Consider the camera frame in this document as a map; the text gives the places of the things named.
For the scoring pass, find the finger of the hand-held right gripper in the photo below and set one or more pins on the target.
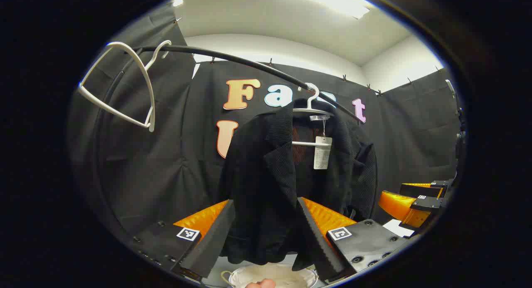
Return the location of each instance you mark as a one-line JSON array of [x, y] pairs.
[[419, 191], [428, 204]]

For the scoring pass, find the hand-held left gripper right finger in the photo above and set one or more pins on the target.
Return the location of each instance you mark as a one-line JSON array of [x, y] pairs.
[[318, 242]]

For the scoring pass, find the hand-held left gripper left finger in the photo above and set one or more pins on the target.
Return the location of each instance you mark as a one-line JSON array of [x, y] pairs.
[[212, 242]]

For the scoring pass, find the black jacket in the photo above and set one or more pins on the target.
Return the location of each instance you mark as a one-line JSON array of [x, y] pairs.
[[257, 176]]

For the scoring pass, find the white clothes hanger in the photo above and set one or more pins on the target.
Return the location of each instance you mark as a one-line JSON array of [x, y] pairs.
[[152, 117], [303, 144]]

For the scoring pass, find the white paper sheet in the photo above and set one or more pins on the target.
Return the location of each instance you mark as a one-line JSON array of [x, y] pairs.
[[397, 229]]

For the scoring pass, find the black backdrop cloth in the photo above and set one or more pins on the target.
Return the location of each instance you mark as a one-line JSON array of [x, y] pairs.
[[166, 155]]

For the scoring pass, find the narrow ceiling light strip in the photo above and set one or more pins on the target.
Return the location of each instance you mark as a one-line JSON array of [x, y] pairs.
[[178, 0]]

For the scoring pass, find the black clothes rail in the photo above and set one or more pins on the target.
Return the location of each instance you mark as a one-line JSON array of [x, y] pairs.
[[183, 49]]

